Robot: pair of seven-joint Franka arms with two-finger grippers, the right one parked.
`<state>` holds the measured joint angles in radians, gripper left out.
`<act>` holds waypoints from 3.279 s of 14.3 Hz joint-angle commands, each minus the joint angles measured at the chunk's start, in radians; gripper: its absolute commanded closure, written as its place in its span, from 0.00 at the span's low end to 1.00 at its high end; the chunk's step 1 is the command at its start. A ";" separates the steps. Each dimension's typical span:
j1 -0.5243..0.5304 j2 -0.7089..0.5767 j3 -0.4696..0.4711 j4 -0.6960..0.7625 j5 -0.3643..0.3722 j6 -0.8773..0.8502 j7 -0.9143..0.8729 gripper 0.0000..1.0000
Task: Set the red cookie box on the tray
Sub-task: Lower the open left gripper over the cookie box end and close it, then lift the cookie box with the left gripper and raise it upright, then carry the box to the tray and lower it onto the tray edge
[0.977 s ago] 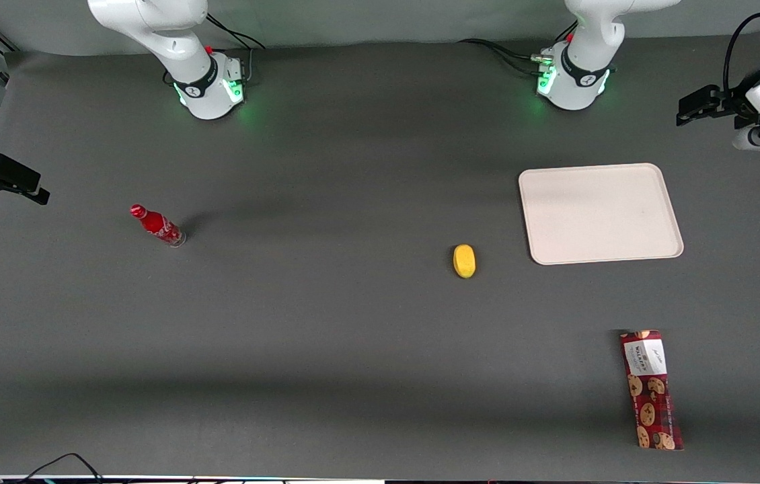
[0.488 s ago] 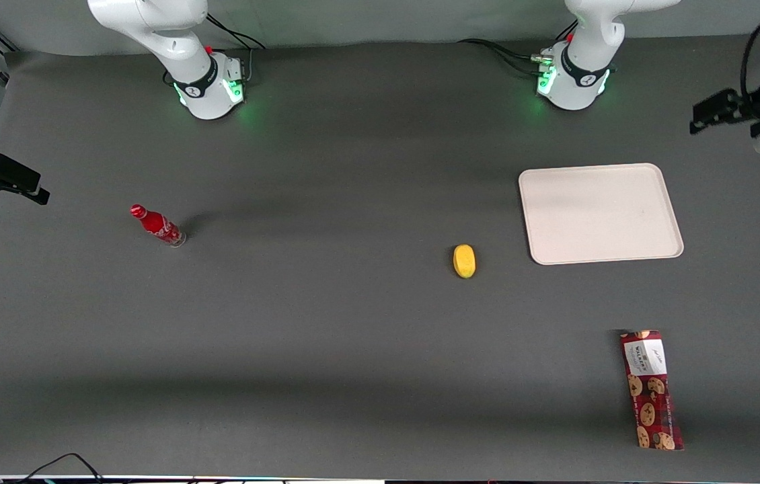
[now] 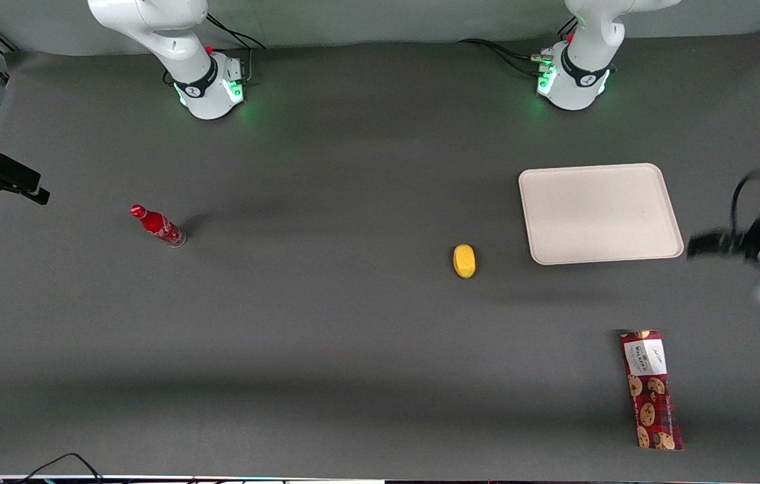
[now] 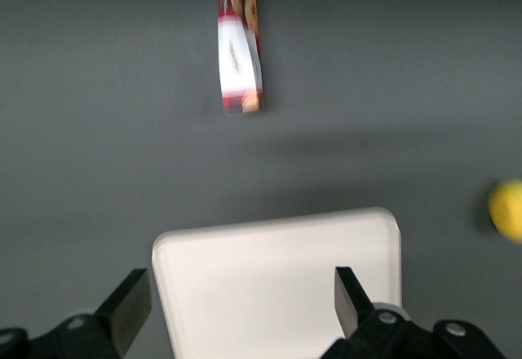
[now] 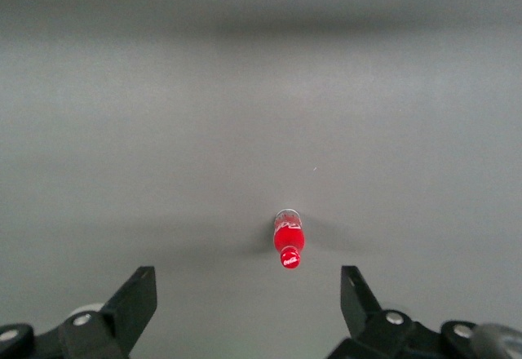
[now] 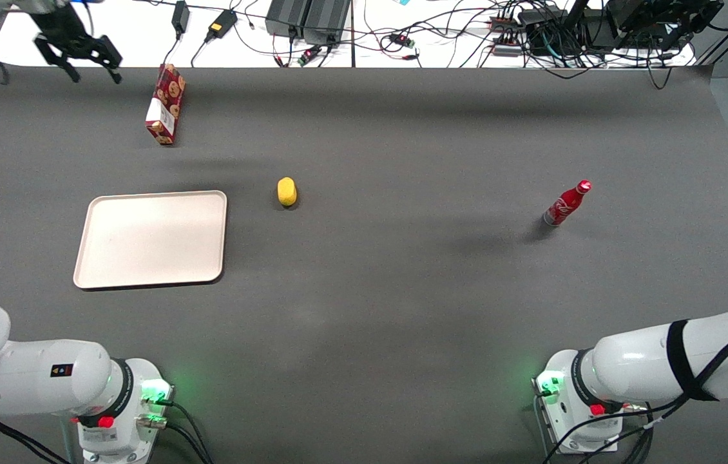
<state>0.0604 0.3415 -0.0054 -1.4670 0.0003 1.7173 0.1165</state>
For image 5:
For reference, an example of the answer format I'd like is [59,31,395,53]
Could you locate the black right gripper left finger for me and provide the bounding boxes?
[59,266,158,359]

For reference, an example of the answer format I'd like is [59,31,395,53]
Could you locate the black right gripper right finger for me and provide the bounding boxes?
[330,265,441,359]

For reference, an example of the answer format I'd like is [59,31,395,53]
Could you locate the red cola bottle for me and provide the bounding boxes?
[272,208,305,271]

